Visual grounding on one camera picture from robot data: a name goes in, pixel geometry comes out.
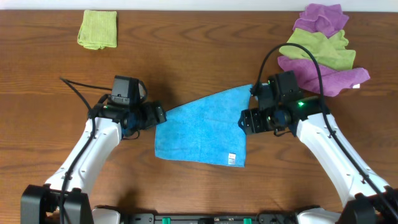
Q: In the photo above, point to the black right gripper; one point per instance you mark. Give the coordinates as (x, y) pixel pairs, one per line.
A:
(247, 121)

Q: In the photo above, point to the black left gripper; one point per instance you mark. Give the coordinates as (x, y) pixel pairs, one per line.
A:
(158, 114)

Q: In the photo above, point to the blue microfiber cloth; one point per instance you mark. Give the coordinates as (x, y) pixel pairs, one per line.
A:
(206, 130)

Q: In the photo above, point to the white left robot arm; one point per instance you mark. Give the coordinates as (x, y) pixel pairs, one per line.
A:
(119, 115)

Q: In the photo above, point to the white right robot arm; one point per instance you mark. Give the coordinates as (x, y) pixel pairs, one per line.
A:
(365, 196)

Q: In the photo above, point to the folded green microfiber cloth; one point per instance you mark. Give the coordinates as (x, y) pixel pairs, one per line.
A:
(98, 30)

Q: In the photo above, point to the lower purple microfiber cloth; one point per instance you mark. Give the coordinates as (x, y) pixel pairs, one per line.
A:
(333, 81)

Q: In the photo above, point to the purple microfiber cloth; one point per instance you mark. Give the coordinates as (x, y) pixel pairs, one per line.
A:
(333, 81)
(328, 20)

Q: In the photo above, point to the crumpled green microfiber cloth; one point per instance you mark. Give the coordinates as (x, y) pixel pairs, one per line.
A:
(330, 52)

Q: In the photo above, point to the upper purple microfiber cloth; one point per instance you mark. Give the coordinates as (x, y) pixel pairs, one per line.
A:
(328, 20)

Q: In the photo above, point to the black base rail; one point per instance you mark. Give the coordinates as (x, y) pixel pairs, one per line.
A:
(211, 218)

